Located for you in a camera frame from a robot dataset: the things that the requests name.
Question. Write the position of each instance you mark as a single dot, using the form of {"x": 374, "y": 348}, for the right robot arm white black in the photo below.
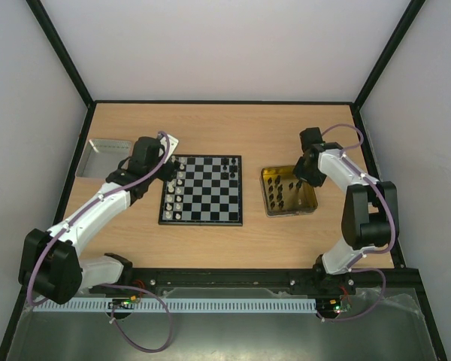
{"x": 369, "y": 223}

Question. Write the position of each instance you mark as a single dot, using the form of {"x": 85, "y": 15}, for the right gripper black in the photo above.
{"x": 302, "y": 173}

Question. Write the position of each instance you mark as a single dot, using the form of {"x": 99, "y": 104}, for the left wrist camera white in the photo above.
{"x": 168, "y": 144}

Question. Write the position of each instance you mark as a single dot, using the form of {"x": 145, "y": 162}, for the gold tin box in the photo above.
{"x": 284, "y": 194}

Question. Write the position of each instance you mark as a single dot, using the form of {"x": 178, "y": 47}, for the silver tin lid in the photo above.
{"x": 101, "y": 156}

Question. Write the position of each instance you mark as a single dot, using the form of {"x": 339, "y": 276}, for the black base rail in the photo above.
{"x": 312, "y": 283}

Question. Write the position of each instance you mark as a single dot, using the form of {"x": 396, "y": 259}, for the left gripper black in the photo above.
{"x": 169, "y": 172}

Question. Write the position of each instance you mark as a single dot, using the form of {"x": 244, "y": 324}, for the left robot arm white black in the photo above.
{"x": 50, "y": 267}

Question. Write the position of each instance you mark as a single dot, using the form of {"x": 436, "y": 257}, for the black silver chess board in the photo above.
{"x": 209, "y": 189}

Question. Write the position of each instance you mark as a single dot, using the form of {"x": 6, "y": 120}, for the white slotted cable duct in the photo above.
{"x": 185, "y": 306}

